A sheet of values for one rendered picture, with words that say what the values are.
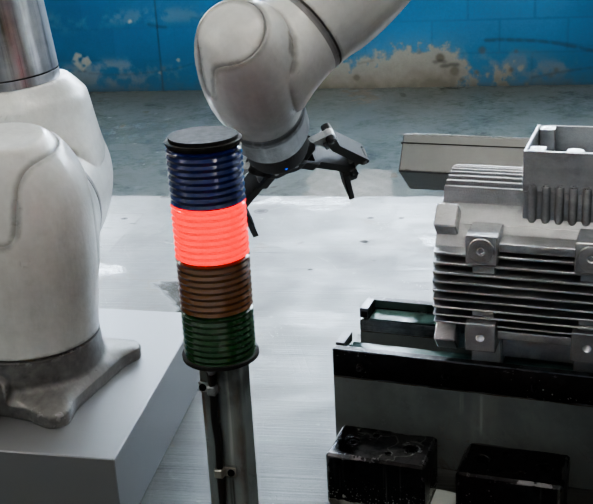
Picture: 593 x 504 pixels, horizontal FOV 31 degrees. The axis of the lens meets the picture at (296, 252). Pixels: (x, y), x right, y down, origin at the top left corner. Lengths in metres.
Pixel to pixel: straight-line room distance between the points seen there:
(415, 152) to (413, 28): 5.28
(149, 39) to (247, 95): 5.83
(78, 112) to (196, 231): 0.47
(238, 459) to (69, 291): 0.28
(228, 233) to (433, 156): 0.52
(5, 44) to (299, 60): 0.35
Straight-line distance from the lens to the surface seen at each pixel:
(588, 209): 1.03
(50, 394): 1.12
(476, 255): 1.01
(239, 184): 0.82
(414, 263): 1.68
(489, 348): 1.05
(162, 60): 6.88
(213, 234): 0.82
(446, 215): 1.03
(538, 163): 1.02
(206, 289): 0.84
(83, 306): 1.12
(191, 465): 1.18
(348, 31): 1.10
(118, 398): 1.14
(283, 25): 1.06
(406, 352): 1.13
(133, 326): 1.30
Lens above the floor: 1.42
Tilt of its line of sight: 21 degrees down
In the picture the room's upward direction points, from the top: 3 degrees counter-clockwise
